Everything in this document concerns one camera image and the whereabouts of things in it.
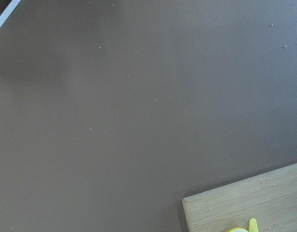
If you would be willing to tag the lemon half slice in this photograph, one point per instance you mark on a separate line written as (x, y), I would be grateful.
(237, 230)

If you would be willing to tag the wooden cutting board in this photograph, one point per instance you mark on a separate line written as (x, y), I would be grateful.
(269, 198)

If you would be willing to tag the yellow plastic knife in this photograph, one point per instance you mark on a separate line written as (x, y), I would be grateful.
(252, 227)

